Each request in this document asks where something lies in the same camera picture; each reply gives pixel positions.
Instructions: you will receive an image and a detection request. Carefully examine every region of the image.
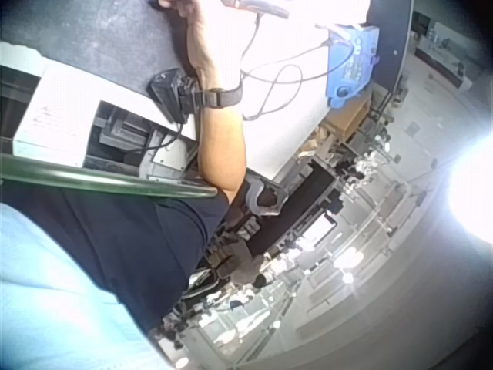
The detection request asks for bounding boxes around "person's right hand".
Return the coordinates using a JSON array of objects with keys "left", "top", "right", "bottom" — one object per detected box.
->
[{"left": 158, "top": 0, "right": 243, "bottom": 93}]

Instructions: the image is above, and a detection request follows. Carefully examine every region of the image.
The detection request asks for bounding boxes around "dark grey work mat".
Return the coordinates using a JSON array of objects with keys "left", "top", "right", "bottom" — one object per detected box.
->
[{"left": 0, "top": 0, "right": 200, "bottom": 97}]

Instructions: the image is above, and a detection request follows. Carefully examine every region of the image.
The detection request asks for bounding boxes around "black wrist band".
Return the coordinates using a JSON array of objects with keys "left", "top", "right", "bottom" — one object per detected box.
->
[{"left": 147, "top": 68, "right": 244, "bottom": 125}]

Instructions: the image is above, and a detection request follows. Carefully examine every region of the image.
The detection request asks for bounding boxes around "white machine housing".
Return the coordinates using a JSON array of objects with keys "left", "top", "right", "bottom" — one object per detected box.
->
[{"left": 11, "top": 61, "right": 202, "bottom": 183}]

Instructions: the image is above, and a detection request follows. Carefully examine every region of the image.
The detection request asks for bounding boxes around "blue electronic station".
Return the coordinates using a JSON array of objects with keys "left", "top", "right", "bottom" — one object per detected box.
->
[{"left": 316, "top": 22, "right": 381, "bottom": 109}]

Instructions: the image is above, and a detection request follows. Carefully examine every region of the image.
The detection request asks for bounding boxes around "brown cardboard box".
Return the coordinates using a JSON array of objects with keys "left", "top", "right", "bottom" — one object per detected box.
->
[{"left": 325, "top": 94, "right": 373, "bottom": 142}]

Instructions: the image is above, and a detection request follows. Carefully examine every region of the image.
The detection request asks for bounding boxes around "dark table side panel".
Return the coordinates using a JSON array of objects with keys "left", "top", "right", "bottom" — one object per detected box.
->
[{"left": 367, "top": 0, "right": 416, "bottom": 102}]

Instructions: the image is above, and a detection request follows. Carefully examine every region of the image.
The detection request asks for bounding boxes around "black long bench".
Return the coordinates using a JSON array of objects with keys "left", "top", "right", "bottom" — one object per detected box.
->
[{"left": 246, "top": 160, "right": 344, "bottom": 257}]

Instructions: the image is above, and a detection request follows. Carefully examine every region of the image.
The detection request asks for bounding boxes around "background counter with items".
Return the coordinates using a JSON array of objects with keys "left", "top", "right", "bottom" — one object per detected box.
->
[{"left": 411, "top": 10, "right": 475, "bottom": 90}]

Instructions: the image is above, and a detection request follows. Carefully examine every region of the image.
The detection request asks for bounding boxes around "cluttered metal floor rack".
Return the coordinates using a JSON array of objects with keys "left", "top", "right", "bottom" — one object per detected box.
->
[{"left": 153, "top": 126, "right": 436, "bottom": 367}]

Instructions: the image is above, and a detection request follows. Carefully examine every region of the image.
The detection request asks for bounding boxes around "black looped cable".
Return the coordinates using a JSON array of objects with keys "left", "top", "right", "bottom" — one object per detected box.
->
[{"left": 239, "top": 13, "right": 332, "bottom": 123}]

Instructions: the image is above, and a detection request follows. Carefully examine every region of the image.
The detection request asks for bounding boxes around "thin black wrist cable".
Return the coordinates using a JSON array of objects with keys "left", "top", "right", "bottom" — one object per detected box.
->
[{"left": 143, "top": 121, "right": 186, "bottom": 153}]

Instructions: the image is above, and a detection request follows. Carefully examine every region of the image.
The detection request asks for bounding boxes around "green strap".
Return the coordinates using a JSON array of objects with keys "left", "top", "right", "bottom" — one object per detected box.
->
[{"left": 0, "top": 153, "right": 219, "bottom": 200}]

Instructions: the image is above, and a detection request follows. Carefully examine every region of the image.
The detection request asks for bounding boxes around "grey metal bracket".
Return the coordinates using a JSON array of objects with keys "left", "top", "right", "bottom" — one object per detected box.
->
[{"left": 241, "top": 176, "right": 290, "bottom": 219}]

